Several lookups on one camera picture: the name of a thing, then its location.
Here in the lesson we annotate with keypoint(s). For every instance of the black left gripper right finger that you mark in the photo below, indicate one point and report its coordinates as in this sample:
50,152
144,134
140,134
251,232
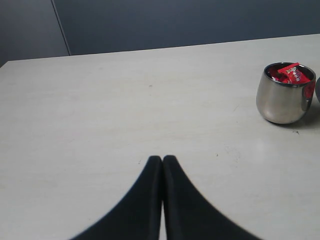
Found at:
188,215

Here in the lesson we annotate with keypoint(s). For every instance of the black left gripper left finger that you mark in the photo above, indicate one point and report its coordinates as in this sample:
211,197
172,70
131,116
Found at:
137,216

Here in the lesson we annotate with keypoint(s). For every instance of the stainless steel bowl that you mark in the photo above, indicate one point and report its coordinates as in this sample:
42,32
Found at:
317,89

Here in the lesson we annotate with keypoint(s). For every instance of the stainless steel cup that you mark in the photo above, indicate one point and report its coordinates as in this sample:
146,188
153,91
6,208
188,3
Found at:
282,103

